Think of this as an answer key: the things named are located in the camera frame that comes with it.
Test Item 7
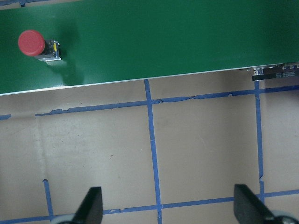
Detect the green conveyor belt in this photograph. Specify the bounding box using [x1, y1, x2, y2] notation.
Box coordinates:
[0, 0, 299, 94]

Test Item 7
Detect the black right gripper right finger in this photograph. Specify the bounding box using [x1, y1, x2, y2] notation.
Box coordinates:
[234, 184, 282, 224]

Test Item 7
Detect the red push button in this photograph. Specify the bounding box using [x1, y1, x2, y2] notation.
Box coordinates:
[18, 30, 62, 62]

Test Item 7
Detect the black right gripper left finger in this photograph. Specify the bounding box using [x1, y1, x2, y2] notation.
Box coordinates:
[71, 187, 103, 224]

